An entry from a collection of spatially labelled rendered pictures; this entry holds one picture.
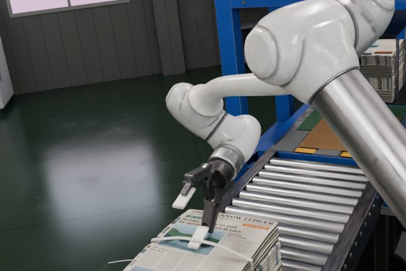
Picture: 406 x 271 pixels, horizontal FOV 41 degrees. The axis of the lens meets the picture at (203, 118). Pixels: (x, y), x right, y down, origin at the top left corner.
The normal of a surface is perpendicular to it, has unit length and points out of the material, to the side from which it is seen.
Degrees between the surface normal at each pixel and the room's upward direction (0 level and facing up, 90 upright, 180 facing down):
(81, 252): 0
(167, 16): 90
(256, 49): 86
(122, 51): 90
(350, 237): 0
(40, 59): 90
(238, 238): 2
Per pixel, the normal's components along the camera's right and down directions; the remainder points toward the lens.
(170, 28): 0.14, 0.32
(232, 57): -0.47, 0.35
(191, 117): -0.44, 0.56
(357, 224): -0.11, -0.94
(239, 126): 0.36, -0.59
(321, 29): 0.29, -0.41
